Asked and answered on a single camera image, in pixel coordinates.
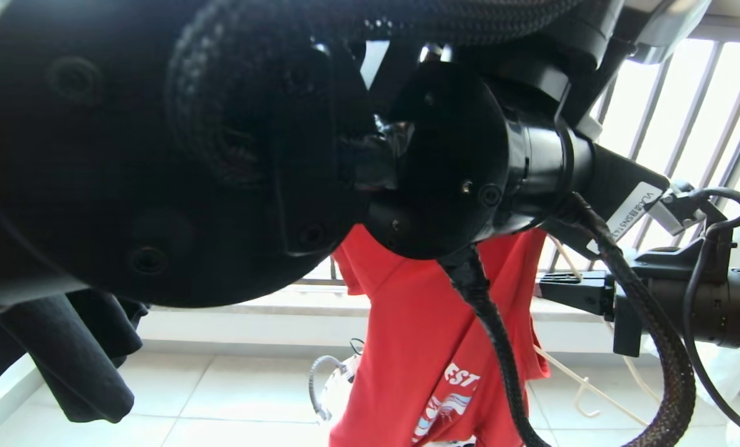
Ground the thin black cable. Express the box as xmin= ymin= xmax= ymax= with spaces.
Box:
xmin=682 ymin=186 xmax=740 ymax=445

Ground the white plastic hanger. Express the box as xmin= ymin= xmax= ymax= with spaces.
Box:
xmin=531 ymin=235 xmax=656 ymax=428

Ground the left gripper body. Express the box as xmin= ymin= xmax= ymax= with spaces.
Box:
xmin=505 ymin=117 xmax=671 ymax=255

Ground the braided black cable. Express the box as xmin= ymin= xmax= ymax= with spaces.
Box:
xmin=437 ymin=192 xmax=697 ymax=447

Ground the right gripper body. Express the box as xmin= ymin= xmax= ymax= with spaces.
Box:
xmin=613 ymin=272 xmax=740 ymax=359

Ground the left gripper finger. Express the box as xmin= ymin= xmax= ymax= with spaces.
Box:
xmin=538 ymin=270 xmax=615 ymax=317

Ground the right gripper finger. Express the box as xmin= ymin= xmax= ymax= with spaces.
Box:
xmin=649 ymin=180 xmax=707 ymax=237

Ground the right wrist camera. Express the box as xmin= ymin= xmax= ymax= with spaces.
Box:
xmin=632 ymin=237 xmax=738 ymax=280

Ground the red printed t-shirt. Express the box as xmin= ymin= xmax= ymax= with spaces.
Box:
xmin=328 ymin=223 xmax=552 ymax=447

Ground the black garment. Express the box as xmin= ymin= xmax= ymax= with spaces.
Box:
xmin=0 ymin=291 xmax=151 ymax=425

